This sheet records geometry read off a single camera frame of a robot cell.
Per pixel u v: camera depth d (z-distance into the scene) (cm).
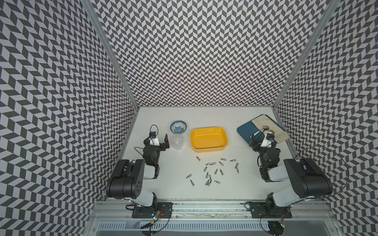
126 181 45
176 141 97
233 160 89
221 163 90
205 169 87
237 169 87
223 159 91
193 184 81
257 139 96
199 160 91
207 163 87
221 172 86
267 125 110
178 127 105
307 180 45
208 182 82
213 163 86
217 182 83
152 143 77
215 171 86
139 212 66
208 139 99
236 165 88
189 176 83
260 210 74
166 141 86
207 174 85
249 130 104
